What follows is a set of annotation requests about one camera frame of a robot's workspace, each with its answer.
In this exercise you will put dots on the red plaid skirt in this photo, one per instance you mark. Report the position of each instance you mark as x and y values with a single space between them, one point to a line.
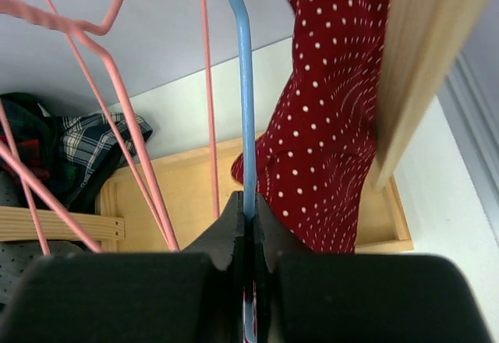
30 154

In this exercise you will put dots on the green plaid skirt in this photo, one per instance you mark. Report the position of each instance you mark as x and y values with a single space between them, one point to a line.
29 120

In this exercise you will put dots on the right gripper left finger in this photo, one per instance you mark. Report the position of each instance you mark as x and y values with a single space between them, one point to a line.
218 240

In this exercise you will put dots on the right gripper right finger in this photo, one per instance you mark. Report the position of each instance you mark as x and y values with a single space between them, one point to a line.
271 238

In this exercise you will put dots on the blue wire hanger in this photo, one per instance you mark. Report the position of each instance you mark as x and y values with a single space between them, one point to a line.
246 274

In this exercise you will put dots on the pink hanger of grey skirt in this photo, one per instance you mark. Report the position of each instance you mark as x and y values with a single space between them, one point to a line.
210 110

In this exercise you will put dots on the pink wire hanger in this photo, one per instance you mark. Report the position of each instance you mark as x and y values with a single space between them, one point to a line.
81 30

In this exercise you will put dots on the pink hanger pair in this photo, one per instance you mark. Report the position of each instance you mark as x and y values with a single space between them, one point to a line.
30 183

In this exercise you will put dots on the wooden clothes rack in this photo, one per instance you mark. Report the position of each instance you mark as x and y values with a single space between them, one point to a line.
423 38

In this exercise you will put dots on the red polka dot skirt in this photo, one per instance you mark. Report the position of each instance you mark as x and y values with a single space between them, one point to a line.
315 154

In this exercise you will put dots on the grey dotted skirt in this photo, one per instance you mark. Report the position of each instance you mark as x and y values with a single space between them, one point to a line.
18 255

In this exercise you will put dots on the navy white plaid skirt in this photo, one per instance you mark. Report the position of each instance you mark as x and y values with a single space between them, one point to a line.
90 154

